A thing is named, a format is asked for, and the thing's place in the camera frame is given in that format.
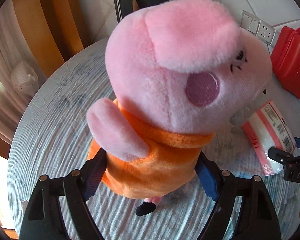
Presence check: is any pink white tissue pack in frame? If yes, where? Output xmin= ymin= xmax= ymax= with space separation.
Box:
xmin=242 ymin=100 xmax=296 ymax=176

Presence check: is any orange dress pig plush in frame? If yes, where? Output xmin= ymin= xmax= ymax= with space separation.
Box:
xmin=86 ymin=0 xmax=272 ymax=216

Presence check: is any blue striped bed sheet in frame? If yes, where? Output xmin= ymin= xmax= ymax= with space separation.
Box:
xmin=8 ymin=40 xmax=300 ymax=239

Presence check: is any red plastic suitcase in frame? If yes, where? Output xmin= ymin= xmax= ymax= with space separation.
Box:
xmin=270 ymin=26 xmax=300 ymax=99

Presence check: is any white plastic bag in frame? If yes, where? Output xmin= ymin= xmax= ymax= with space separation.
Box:
xmin=10 ymin=61 xmax=40 ymax=98

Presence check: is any pink curtain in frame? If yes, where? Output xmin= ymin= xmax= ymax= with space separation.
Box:
xmin=0 ymin=0 xmax=47 ymax=144

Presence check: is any white wall socket panel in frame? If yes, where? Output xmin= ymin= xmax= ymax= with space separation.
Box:
xmin=241 ymin=10 xmax=279 ymax=48

